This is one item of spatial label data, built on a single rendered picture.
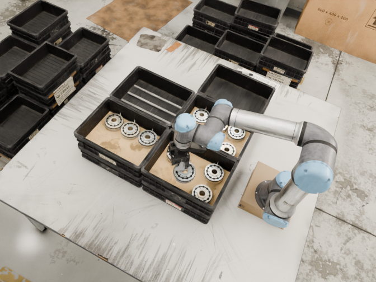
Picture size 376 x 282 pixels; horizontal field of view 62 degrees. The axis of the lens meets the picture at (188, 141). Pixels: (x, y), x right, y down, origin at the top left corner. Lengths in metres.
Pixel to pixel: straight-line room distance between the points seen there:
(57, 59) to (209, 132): 1.80
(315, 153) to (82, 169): 1.21
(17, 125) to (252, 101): 1.73
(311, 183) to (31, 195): 1.34
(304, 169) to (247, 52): 2.10
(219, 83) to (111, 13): 2.24
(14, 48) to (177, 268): 2.28
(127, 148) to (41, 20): 1.76
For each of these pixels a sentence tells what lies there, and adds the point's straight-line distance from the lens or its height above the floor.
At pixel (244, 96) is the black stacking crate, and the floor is 0.83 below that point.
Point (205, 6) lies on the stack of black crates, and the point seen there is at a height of 0.38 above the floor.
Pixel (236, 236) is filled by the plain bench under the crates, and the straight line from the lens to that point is 1.68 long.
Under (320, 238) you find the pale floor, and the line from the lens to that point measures 2.67.
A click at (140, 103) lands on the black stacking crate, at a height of 0.83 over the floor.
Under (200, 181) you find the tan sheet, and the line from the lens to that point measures 1.61.
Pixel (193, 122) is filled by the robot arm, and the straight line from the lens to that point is 1.15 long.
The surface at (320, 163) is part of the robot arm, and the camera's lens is 1.10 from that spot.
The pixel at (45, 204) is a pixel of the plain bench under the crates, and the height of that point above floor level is 0.70.
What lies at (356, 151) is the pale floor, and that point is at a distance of 3.25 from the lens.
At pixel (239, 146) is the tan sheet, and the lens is 1.76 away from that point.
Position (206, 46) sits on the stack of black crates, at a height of 0.27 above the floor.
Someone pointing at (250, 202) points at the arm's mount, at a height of 0.79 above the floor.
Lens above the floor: 2.26
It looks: 56 degrees down
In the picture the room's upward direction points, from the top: 10 degrees clockwise
